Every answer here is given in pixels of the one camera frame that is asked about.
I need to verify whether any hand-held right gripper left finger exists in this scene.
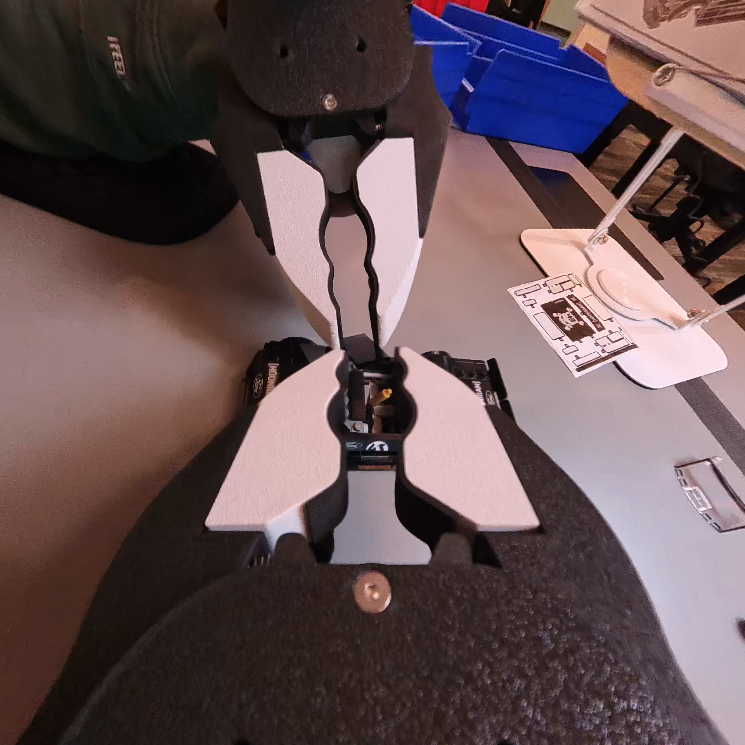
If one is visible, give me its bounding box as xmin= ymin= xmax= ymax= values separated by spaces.
xmin=206 ymin=347 xmax=350 ymax=548

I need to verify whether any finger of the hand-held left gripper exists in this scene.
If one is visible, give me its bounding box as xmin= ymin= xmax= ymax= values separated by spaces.
xmin=256 ymin=149 xmax=344 ymax=348
xmin=355 ymin=138 xmax=422 ymax=341

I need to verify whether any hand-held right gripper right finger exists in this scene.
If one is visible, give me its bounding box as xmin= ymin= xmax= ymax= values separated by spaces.
xmin=396 ymin=346 xmax=540 ymax=560

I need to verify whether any black lego car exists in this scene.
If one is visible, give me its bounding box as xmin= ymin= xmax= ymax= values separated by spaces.
xmin=243 ymin=336 xmax=513 ymax=469

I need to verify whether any lego instruction booklet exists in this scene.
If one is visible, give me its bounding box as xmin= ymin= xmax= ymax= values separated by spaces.
xmin=577 ymin=0 xmax=745 ymax=140

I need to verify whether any person's left forearm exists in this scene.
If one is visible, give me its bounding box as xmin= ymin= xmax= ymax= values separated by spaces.
xmin=0 ymin=0 xmax=228 ymax=164

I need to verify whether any clear lego windshield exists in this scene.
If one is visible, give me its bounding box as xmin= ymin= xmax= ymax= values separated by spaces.
xmin=676 ymin=457 xmax=745 ymax=533

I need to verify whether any blue storage bin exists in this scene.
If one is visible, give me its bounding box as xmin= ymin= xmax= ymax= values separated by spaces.
xmin=449 ymin=3 xmax=629 ymax=154
xmin=410 ymin=6 xmax=480 ymax=111

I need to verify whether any sticker sheet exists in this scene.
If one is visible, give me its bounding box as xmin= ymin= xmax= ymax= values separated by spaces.
xmin=508 ymin=273 xmax=639 ymax=379

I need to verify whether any white booklet stand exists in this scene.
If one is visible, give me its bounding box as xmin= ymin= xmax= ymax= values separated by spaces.
xmin=521 ymin=117 xmax=745 ymax=388

